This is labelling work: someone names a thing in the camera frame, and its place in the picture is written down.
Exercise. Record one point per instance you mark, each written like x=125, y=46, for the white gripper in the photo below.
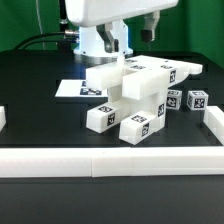
x=88, y=13

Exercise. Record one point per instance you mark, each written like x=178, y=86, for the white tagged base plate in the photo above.
x=77, y=88

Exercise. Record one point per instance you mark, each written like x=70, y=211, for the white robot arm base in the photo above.
x=91, y=46

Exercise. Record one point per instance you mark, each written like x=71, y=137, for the white U-shaped fence wall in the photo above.
x=53, y=142

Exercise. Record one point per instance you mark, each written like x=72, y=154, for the white chair back frame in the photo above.
x=140, y=76

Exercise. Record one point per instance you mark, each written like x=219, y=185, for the white chair seat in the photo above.
x=155, y=104

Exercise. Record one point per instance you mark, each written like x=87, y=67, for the white tagged nut cube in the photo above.
x=174, y=98
x=197, y=100

